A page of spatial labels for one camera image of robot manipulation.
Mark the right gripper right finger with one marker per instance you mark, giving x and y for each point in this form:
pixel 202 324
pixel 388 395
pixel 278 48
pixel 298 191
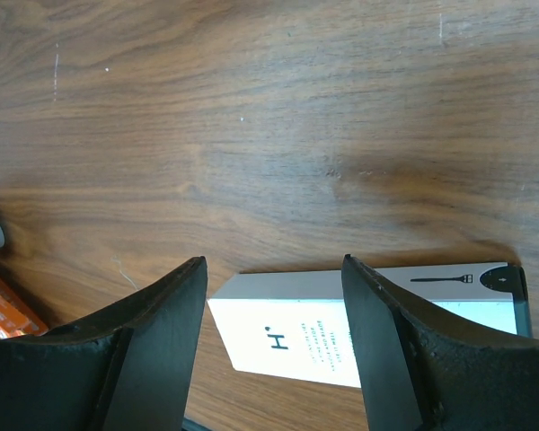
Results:
pixel 422 367

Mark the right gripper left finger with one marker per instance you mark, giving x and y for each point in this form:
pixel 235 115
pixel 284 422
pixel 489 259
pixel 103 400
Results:
pixel 127 366

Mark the white slim razor box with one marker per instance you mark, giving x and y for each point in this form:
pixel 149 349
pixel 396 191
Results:
pixel 294 324

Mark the top orange razor package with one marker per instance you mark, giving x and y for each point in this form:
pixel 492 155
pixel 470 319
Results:
pixel 16 317

